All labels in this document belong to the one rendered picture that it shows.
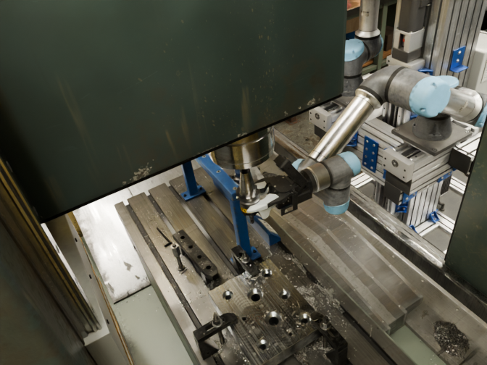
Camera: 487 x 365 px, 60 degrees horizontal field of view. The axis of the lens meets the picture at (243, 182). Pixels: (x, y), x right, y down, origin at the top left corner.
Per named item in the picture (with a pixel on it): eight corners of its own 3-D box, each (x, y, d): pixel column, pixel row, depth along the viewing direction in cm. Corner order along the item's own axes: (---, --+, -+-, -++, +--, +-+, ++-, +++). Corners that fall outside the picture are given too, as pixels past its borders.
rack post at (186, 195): (201, 185, 185) (188, 129, 167) (206, 192, 182) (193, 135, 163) (180, 195, 182) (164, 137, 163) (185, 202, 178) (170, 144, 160)
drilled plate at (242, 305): (270, 267, 142) (269, 258, 139) (326, 332, 122) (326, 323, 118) (210, 301, 134) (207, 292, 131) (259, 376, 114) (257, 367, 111)
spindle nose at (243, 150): (198, 145, 105) (189, 103, 97) (255, 124, 109) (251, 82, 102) (225, 179, 93) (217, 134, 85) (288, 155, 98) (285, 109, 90)
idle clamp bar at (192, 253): (186, 239, 162) (183, 228, 157) (223, 282, 144) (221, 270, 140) (175, 246, 160) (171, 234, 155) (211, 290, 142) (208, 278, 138)
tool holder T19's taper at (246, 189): (236, 189, 110) (232, 169, 106) (251, 183, 111) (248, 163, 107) (243, 198, 107) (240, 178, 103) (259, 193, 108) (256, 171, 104)
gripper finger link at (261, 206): (255, 229, 110) (280, 212, 114) (253, 214, 106) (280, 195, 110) (247, 224, 112) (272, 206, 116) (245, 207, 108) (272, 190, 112)
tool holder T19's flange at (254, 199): (233, 195, 112) (232, 188, 111) (254, 187, 114) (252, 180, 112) (243, 209, 108) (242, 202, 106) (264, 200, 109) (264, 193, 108)
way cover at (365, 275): (288, 190, 220) (286, 165, 210) (428, 314, 157) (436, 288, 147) (238, 214, 210) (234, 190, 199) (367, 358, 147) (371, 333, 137)
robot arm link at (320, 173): (330, 171, 114) (314, 156, 120) (317, 177, 113) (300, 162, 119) (330, 192, 119) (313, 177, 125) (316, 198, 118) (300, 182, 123)
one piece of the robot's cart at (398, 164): (443, 133, 195) (448, 116, 189) (469, 146, 186) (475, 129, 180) (380, 167, 181) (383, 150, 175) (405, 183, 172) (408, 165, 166)
